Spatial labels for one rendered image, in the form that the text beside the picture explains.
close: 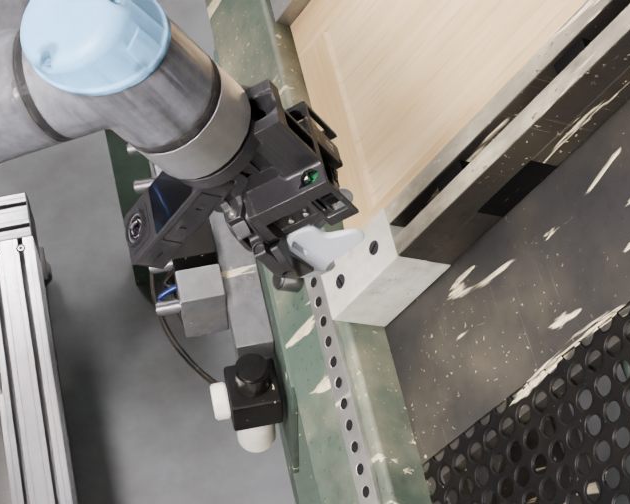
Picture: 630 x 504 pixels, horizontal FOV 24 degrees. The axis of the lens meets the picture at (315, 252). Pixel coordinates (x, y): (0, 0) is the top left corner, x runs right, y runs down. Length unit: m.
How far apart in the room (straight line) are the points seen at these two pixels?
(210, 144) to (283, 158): 0.07
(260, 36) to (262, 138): 0.87
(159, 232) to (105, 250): 1.69
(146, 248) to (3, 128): 0.18
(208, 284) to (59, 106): 0.90
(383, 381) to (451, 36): 0.37
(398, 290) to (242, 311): 0.30
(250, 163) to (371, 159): 0.66
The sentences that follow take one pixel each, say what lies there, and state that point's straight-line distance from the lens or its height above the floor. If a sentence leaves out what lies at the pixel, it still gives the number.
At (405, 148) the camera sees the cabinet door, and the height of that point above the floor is 1.00.
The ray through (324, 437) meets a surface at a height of 0.84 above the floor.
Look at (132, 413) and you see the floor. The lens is 2.54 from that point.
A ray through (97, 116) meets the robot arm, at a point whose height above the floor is 1.58.
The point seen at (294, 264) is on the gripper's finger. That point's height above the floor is 1.37.
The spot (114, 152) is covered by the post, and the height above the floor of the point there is 0.41.
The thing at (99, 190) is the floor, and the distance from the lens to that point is 2.78.
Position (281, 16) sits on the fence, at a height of 0.91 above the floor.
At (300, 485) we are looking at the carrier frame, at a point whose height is 0.18.
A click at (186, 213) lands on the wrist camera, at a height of 1.44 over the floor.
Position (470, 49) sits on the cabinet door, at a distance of 1.52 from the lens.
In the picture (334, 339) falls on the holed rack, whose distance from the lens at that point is 1.57.
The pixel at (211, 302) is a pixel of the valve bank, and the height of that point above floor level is 0.75.
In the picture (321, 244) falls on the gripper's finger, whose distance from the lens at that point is 1.06.
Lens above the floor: 2.27
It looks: 58 degrees down
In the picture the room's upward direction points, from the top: straight up
